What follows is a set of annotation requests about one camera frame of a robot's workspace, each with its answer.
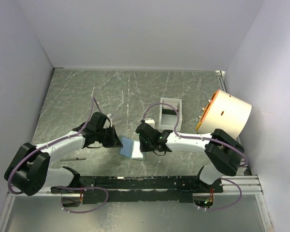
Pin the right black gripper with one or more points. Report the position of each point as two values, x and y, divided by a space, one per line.
143 147

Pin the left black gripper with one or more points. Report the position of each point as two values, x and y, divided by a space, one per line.
114 141

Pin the green card holder wallet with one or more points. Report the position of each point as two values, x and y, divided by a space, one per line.
131 149

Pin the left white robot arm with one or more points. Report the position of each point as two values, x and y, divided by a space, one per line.
30 169

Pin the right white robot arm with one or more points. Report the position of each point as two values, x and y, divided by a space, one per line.
224 152

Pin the white card tray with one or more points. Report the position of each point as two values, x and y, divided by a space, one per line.
168 114

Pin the small metal rod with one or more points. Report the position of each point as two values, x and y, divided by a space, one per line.
72 159

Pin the beige cylindrical drum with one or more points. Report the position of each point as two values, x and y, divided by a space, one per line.
226 112

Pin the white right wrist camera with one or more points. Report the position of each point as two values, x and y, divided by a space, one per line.
150 122

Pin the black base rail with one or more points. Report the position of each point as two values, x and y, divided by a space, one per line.
151 188

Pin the aluminium extrusion frame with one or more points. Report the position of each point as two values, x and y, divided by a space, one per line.
236 209

